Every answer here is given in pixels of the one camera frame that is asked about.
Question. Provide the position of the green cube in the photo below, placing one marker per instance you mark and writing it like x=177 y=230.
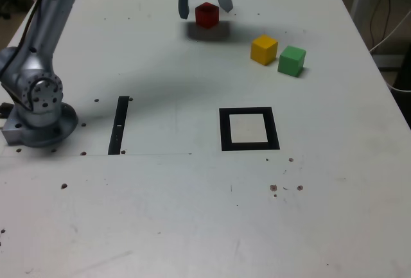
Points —
x=290 y=61

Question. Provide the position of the yellow cube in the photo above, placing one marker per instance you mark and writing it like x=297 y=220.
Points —
x=263 y=50

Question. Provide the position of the black tape strip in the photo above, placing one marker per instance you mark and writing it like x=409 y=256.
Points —
x=117 y=124

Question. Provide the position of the red cube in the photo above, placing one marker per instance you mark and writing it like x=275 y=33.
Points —
x=207 y=16

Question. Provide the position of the black tape square outline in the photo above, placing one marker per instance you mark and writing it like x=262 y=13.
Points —
x=224 y=130

